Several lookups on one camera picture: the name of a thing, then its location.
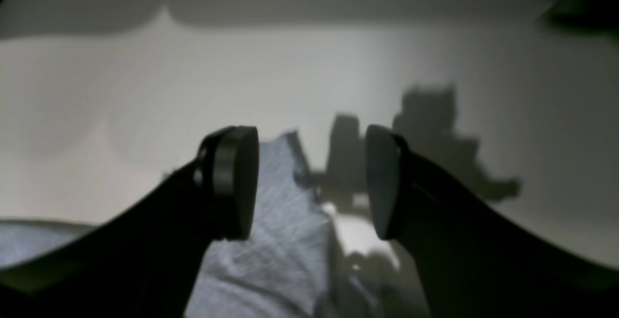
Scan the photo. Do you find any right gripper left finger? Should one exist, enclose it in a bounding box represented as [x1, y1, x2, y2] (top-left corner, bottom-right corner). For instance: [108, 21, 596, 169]
[1, 126, 259, 318]

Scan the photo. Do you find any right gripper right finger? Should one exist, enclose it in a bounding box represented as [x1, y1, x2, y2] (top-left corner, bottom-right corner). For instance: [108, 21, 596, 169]
[365, 126, 619, 318]

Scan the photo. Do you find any grey T-shirt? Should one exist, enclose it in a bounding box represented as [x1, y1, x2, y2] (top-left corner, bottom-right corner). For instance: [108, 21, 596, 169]
[1, 133, 335, 318]

